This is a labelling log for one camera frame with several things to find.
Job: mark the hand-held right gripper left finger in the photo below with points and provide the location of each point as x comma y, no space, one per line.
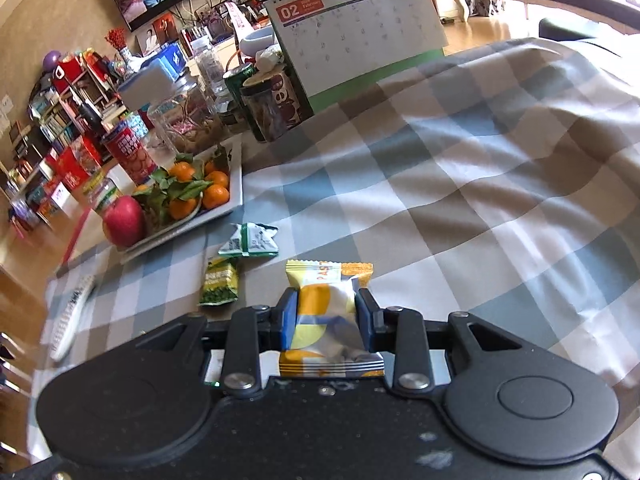
287,320

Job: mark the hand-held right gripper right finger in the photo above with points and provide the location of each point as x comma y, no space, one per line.
365,320

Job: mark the yellow and white snack packet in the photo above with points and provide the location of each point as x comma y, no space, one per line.
325,320

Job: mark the green snack packet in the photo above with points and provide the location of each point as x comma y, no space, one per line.
220,282

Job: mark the white packet with green band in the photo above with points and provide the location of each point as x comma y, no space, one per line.
250,240

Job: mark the white rectangular plate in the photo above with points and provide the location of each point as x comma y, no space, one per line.
220,210

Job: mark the checked tablecloth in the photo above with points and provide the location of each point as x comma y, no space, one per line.
450,210

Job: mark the pile of leafy tangerines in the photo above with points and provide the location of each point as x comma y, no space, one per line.
182,190

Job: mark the red apple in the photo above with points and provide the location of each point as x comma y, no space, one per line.
124,221

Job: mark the brown snack canister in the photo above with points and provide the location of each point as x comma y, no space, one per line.
272,110

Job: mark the glass jar with dark contents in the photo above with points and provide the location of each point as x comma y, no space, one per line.
227,112

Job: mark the white remote control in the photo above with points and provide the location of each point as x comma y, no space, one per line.
70,320

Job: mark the glass jar with green label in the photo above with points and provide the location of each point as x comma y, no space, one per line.
102,195

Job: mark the clear plastic jar pale lid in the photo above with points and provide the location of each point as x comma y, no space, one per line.
185,120

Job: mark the red tin can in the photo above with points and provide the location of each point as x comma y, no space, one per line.
130,152

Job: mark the green can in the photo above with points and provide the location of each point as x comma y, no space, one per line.
235,85

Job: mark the red gift boxes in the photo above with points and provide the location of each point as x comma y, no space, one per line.
75,162

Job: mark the small clear bottle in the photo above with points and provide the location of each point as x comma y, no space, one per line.
207,65

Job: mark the blue tissue pack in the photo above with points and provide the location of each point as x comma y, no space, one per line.
165,60

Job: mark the desk calendar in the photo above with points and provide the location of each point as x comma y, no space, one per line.
355,30

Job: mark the blue and white vase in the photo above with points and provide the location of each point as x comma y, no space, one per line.
126,62

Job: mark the bookshelf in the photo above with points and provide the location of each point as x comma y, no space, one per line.
65,110

